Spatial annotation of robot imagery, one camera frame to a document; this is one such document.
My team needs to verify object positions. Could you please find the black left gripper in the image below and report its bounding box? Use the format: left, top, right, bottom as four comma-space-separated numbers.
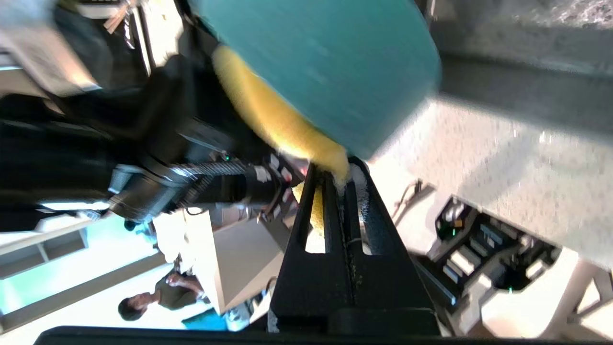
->
148, 48, 269, 163

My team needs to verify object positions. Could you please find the gray robot base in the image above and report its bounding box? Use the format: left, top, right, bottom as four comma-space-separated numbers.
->
393, 180, 613, 338

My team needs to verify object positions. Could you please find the white wall shelf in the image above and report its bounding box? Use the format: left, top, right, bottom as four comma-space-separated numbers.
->
0, 228, 91, 281

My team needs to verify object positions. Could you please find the white plastic bag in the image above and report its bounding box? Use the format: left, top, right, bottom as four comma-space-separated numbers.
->
152, 211, 192, 265

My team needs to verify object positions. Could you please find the person in olive shirt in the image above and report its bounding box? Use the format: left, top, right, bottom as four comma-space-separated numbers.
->
117, 271, 210, 322

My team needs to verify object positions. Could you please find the teal bowl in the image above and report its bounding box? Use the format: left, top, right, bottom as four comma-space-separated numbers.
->
189, 0, 442, 161

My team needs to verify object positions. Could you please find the black perforated shoulder bracket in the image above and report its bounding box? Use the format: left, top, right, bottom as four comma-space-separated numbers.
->
259, 153, 309, 226

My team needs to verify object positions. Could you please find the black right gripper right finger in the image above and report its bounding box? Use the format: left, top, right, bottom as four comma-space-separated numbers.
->
341, 158, 441, 335

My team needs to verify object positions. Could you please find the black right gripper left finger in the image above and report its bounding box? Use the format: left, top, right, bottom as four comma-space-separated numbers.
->
269, 162, 357, 335

